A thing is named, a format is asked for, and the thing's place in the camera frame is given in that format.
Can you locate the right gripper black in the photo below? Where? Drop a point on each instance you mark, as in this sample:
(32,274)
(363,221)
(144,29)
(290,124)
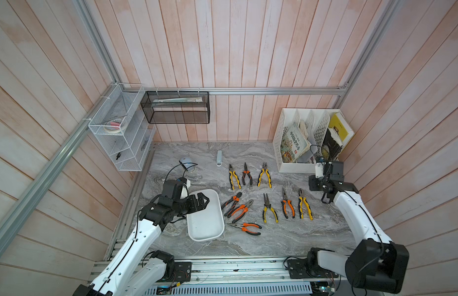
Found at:
(312,179)

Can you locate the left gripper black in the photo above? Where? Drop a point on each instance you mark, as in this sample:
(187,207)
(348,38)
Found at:
(194,207)

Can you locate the white plastic storage box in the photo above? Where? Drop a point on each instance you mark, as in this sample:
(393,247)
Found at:
(207,224)

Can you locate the yellow black combination pliers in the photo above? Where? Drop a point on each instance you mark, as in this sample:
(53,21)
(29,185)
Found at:
(234,179)

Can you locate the orange black small pliers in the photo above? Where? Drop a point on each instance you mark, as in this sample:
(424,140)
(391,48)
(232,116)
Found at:
(246,174)

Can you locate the orange long nose pliers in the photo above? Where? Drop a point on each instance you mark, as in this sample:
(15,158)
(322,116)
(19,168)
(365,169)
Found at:
(248,228)

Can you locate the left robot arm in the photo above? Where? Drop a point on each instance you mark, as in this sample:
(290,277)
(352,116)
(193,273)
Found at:
(119,278)

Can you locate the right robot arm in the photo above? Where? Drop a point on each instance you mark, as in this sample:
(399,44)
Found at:
(377,263)

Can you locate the black book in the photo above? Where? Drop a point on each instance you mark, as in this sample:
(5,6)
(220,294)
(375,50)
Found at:
(332,145)

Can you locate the light blue round clock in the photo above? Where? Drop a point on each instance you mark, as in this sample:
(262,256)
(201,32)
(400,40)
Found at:
(187,164)

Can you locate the yellow book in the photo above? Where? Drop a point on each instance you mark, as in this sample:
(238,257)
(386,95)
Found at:
(341,127)

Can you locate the illustrated history book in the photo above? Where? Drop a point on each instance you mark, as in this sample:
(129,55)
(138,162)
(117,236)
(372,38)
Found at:
(294,144)

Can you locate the white file organizer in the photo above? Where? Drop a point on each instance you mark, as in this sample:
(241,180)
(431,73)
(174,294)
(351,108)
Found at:
(313,123)

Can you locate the tape roll on shelf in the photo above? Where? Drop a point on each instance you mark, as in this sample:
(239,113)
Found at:
(116,126)

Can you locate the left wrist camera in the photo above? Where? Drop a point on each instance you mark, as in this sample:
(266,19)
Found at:
(185,185)

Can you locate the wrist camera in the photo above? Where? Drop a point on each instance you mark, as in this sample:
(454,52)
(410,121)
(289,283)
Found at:
(185,185)
(319,167)

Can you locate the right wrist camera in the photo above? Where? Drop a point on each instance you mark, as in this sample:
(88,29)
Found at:
(319,167)

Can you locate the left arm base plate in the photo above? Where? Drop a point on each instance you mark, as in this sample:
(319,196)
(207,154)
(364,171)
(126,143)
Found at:
(178,272)

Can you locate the aluminium front rail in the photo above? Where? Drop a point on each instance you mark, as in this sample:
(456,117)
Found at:
(249,276)

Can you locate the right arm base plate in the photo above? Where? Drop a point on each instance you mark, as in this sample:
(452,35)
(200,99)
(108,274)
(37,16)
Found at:
(306,269)

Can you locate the black mesh wall basket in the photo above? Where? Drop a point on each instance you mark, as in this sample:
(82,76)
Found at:
(176,107)

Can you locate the white wire wall shelf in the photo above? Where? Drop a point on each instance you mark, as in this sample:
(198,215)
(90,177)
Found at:
(128,150)

